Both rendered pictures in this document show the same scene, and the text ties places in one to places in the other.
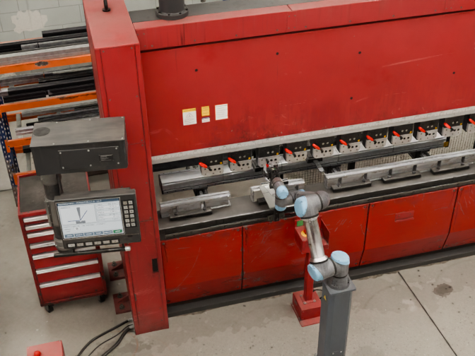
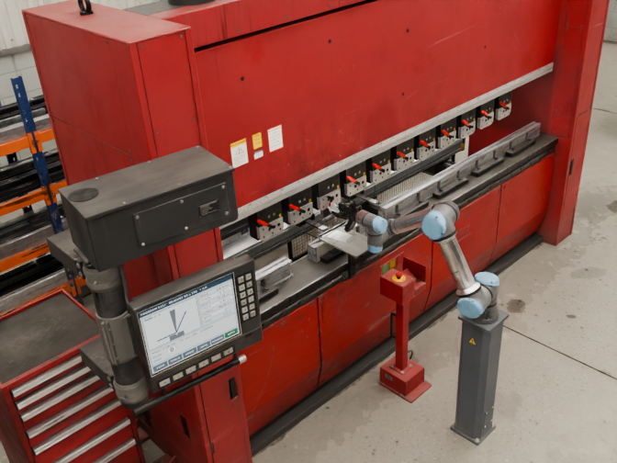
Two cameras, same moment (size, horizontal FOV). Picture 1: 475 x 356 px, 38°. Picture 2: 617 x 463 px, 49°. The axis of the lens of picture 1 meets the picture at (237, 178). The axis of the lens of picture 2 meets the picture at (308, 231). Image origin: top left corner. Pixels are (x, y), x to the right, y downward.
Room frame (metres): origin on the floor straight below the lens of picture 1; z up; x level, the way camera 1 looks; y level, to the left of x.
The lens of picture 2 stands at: (1.28, 1.31, 2.86)
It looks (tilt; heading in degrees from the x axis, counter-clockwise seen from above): 30 degrees down; 333
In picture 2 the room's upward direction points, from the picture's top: 4 degrees counter-clockwise
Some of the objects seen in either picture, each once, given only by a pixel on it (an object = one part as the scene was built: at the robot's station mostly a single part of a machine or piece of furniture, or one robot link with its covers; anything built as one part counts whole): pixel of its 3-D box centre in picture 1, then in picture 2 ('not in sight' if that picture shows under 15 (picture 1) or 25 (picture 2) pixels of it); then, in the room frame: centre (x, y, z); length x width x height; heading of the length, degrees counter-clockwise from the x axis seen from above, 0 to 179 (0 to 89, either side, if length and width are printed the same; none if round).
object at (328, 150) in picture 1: (321, 144); (375, 164); (4.13, -0.60, 1.26); 0.15 x 0.09 x 0.17; 104
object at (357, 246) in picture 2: (276, 195); (349, 241); (3.89, -0.27, 1.00); 0.26 x 0.18 x 0.01; 14
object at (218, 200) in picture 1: (195, 204); (252, 287); (3.90, 0.30, 0.92); 0.50 x 0.06 x 0.10; 104
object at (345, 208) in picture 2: (273, 175); (351, 211); (3.82, -0.24, 1.21); 0.12 x 0.08 x 0.09; 14
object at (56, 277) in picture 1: (64, 242); (62, 415); (4.00, 1.31, 0.50); 0.50 x 0.50 x 1.00; 14
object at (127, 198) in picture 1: (99, 215); (196, 318); (3.16, 0.80, 1.42); 0.45 x 0.12 x 0.36; 97
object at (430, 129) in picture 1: (425, 127); (463, 122); (4.33, -1.37, 1.26); 0.15 x 0.09 x 0.17; 104
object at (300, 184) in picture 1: (277, 189); (337, 239); (4.05, -0.29, 0.92); 0.39 x 0.06 x 0.10; 104
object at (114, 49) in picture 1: (128, 174); (151, 271); (3.96, 0.75, 1.15); 0.85 x 0.25 x 2.30; 14
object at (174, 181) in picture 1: (309, 159); (342, 198); (4.42, -0.55, 0.93); 2.30 x 0.14 x 0.10; 104
